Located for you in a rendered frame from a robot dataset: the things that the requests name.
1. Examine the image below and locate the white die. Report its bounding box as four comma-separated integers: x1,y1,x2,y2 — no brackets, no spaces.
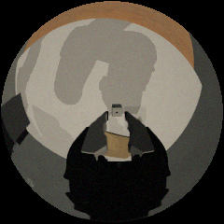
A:
112,105,122,117

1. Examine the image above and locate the tan flat mat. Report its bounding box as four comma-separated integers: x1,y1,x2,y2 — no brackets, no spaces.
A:
104,132,131,159

